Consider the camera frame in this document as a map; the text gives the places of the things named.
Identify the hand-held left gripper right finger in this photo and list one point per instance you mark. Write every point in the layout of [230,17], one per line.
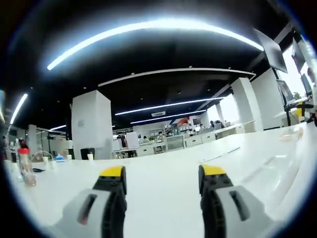
[223,198]

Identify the white paper cup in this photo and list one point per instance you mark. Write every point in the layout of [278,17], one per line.
[90,156]

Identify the red-capped clear bottle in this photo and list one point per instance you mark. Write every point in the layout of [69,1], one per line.
[26,166]

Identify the blue tissue box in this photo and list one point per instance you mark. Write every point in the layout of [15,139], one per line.
[60,158]

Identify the white square pillar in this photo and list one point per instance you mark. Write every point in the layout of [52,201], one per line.
[91,124]

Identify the long ceiling light strip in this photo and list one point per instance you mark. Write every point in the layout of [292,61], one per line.
[153,34]

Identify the wall-mounted black monitor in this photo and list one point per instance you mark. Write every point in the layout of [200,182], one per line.
[272,50]

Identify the short ceiling light strip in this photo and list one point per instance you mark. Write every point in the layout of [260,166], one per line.
[18,107]

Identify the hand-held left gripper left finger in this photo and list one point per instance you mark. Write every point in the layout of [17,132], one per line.
[99,198]

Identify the white wide pillar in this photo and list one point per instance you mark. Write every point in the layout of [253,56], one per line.
[255,104]

